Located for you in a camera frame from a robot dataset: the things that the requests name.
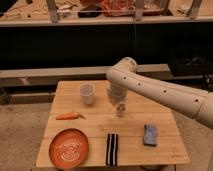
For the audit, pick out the red cloth on shelf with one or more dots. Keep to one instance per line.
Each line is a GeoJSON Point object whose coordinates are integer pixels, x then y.
{"type": "Point", "coordinates": [116, 8]}

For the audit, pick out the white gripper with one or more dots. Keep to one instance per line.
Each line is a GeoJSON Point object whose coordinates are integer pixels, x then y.
{"type": "Point", "coordinates": [116, 94]}

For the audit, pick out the black white striped cloth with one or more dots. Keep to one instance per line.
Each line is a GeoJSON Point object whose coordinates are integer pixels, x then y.
{"type": "Point", "coordinates": [111, 150]}

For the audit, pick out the blue sponge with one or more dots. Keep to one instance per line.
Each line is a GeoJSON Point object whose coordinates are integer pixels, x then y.
{"type": "Point", "coordinates": [150, 135]}

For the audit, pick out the wooden bench rail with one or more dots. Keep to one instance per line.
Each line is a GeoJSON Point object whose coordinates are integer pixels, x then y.
{"type": "Point", "coordinates": [49, 76]}

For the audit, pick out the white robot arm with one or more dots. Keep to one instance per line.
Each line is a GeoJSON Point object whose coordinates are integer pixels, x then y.
{"type": "Point", "coordinates": [192, 102]}

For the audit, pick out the orange carrot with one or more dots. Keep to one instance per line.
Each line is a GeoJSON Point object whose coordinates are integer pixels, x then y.
{"type": "Point", "coordinates": [71, 115]}

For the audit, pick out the orange plate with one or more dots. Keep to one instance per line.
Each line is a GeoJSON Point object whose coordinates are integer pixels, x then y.
{"type": "Point", "coordinates": [68, 149]}

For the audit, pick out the clear plastic cup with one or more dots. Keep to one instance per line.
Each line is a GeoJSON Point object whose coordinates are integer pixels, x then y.
{"type": "Point", "coordinates": [87, 92]}

